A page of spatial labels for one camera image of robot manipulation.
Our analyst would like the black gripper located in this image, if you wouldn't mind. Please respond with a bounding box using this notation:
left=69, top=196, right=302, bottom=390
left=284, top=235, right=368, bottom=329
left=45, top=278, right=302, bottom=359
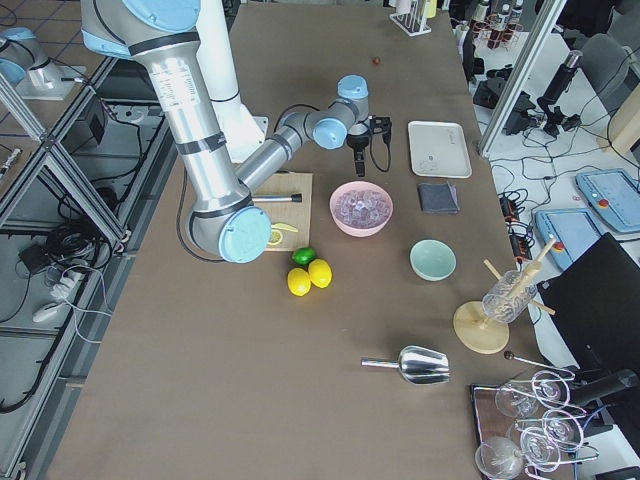
left=346, top=115, right=391, bottom=178

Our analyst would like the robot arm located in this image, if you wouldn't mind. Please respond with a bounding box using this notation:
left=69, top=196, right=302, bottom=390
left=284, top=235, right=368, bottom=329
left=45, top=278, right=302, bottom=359
left=81, top=1, right=370, bottom=263
left=1, top=27, right=86, bottom=101

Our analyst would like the pink bowl of ice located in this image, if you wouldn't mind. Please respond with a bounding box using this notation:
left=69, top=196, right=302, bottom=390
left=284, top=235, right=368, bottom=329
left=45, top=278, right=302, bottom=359
left=329, top=181, right=393, bottom=237

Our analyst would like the wooden cup tree stand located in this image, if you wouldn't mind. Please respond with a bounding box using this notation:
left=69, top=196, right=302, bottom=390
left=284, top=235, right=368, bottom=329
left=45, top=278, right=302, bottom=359
left=453, top=236, right=556, bottom=354

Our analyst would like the steel ice scoop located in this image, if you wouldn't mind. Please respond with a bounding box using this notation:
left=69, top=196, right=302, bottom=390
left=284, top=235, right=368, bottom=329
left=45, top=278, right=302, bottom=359
left=360, top=345, right=450, bottom=385

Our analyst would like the cream rabbit tray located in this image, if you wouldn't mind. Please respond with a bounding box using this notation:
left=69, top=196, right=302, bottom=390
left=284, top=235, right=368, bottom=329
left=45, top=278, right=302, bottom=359
left=408, top=120, right=472, bottom=179

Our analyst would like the wooden cutting board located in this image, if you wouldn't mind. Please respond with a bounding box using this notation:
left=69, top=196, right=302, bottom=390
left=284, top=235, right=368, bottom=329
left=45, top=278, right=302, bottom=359
left=254, top=173, right=313, bottom=252

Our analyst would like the grey folded cloth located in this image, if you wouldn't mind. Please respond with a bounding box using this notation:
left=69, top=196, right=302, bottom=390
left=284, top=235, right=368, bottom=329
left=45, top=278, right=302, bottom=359
left=418, top=183, right=460, bottom=214

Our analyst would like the green lime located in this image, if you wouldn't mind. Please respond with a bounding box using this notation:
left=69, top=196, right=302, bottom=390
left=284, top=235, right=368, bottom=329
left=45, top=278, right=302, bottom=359
left=291, top=247, right=317, bottom=266

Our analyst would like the lemon half slice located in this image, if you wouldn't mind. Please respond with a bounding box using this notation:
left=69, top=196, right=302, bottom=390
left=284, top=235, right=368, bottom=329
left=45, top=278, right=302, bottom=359
left=268, top=229, right=284, bottom=246

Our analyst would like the yellow lemon far side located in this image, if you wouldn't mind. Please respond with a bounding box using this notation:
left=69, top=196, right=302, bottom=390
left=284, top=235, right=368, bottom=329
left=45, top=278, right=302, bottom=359
left=308, top=258, right=333, bottom=288

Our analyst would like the green ceramic bowl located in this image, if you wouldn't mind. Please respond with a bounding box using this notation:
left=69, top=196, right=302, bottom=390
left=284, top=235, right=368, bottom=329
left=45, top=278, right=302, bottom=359
left=409, top=239, right=457, bottom=281

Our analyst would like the yellow lemon near lime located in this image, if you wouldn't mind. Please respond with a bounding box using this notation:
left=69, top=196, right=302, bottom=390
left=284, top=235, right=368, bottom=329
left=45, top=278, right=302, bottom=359
left=287, top=267, right=311, bottom=297

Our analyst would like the clear glass on stand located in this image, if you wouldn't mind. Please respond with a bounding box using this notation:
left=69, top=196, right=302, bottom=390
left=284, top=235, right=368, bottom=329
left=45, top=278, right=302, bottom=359
left=482, top=270, right=537, bottom=324

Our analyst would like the blue teach pendant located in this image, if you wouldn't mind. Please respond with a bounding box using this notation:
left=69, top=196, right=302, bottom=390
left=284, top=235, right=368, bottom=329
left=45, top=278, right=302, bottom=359
left=575, top=168, right=639, bottom=233
left=534, top=208, right=605, bottom=271

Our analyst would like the black laptop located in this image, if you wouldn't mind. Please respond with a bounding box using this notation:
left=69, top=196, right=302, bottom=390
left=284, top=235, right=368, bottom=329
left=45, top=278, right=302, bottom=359
left=538, top=233, right=639, bottom=372

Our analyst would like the aluminium frame post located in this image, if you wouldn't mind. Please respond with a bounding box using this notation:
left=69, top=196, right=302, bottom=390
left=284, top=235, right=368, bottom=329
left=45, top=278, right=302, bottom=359
left=478, top=0, right=566, bottom=159

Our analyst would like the white wire cup rack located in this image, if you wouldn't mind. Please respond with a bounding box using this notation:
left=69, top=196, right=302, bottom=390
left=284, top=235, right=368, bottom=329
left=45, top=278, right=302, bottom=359
left=389, top=0, right=431, bottom=37

